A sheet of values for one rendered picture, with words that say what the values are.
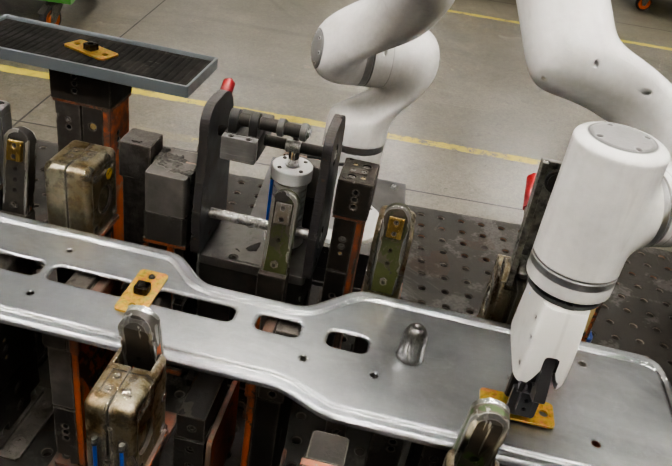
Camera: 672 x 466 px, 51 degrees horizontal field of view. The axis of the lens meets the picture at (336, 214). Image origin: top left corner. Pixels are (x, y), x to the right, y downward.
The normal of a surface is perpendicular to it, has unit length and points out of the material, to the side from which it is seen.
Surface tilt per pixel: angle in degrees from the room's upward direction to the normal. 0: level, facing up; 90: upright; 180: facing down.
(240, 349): 0
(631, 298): 0
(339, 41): 76
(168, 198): 90
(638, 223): 88
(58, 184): 90
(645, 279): 0
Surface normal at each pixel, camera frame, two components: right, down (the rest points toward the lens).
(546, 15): -0.72, -0.14
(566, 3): -0.29, -0.24
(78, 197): -0.18, 0.50
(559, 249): -0.75, 0.26
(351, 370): 0.14, -0.84
